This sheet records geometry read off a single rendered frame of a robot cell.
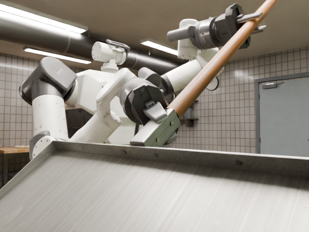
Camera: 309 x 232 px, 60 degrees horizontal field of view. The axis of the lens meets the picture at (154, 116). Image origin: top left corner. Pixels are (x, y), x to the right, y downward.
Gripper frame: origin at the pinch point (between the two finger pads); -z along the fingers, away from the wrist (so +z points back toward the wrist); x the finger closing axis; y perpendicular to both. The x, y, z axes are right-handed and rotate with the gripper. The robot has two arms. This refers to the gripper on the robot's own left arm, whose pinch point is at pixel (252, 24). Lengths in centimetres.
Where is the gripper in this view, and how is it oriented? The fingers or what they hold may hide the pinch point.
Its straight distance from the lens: 80.2
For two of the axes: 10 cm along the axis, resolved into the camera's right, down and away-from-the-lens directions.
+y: -6.4, 5.8, -5.0
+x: 4.2, 8.1, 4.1
